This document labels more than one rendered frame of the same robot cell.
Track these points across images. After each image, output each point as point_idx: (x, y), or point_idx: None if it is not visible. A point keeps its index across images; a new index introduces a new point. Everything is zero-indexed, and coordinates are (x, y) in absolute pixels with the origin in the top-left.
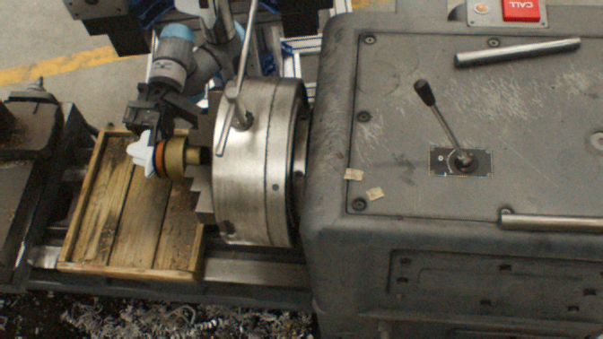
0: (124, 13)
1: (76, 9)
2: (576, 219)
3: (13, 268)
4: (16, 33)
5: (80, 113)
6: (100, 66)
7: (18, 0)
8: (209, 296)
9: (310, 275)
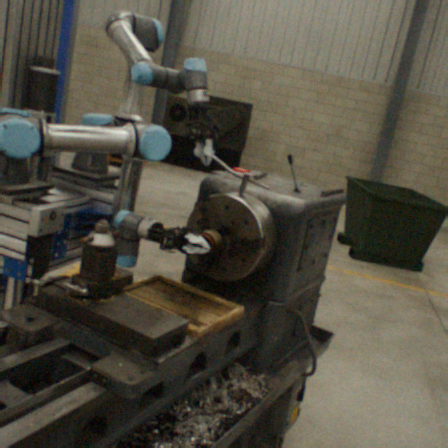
0: (61, 229)
1: (42, 225)
2: (330, 189)
3: (188, 335)
4: None
5: None
6: None
7: None
8: (225, 357)
9: (286, 261)
